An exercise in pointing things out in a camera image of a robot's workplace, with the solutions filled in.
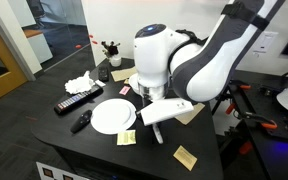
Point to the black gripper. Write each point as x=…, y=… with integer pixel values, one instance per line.
x=154, y=91

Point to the green capped white marker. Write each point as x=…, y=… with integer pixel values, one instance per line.
x=157, y=133

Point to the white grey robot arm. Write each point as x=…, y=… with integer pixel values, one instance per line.
x=210, y=73

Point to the white wrist-mounted box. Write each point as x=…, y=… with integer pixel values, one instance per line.
x=167, y=111

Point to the small tan packet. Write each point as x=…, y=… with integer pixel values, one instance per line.
x=126, y=81

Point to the pink packet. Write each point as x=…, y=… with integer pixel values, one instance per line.
x=124, y=90

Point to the flat brown paper napkin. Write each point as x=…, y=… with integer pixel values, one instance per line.
x=122, y=74

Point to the square brown paper napkin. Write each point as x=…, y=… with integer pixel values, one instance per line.
x=194, y=115

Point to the large white plate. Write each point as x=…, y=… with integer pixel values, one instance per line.
x=114, y=116

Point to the white vase with dark flowers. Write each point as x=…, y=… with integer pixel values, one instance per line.
x=115, y=61

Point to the pale yellow packet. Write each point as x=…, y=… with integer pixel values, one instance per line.
x=126, y=137

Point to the short black remote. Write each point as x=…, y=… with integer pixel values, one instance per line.
x=103, y=74

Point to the small white packet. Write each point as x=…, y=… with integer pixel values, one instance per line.
x=100, y=83

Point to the brown printed packet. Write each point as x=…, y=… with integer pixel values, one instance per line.
x=185, y=158

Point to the crumpled white tissue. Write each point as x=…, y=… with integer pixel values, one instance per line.
x=79, y=85

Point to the long black button remote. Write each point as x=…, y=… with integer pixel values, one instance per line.
x=77, y=100

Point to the black pointer remote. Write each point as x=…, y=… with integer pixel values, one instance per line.
x=81, y=121

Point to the orange black bar clamp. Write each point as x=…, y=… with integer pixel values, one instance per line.
x=245, y=147
x=245, y=87
x=269, y=125

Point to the white cabinet with wood top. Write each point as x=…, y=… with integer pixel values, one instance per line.
x=40, y=48

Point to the white board with square markers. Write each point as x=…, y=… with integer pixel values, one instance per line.
x=55, y=171

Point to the black perforated work table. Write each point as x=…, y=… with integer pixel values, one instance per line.
x=277, y=160

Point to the black office chair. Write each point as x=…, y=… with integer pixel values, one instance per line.
x=35, y=8

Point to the orange wooden door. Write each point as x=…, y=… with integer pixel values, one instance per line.
x=4, y=83

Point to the white wall control panel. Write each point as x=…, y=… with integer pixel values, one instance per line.
x=267, y=45

